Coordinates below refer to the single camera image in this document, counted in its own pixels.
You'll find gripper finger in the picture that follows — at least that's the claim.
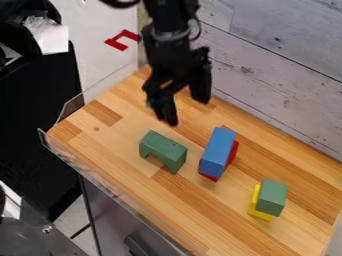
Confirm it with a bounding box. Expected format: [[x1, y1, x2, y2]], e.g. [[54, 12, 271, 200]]
[[188, 61, 214, 105], [141, 75, 181, 128]]

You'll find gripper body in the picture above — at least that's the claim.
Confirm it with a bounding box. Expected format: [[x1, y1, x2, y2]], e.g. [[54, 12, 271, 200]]
[[140, 25, 212, 95]]

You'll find green arch block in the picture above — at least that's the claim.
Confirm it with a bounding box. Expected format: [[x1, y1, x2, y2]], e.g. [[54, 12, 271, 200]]
[[137, 129, 189, 175]]

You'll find blue block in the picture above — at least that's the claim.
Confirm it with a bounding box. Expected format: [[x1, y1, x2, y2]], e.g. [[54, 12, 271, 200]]
[[197, 126, 238, 179]]

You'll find white board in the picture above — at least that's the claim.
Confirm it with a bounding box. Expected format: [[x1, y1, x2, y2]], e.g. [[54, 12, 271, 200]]
[[46, 0, 139, 105]]

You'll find red block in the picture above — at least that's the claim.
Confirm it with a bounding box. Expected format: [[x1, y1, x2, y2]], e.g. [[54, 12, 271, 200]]
[[197, 125, 241, 183]]

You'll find green cube block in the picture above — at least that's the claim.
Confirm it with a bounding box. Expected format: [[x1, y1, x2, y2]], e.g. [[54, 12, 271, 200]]
[[255, 178, 290, 218]]

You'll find yellow block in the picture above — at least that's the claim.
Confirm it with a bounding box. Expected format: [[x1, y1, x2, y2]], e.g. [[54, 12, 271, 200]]
[[245, 183, 277, 222]]

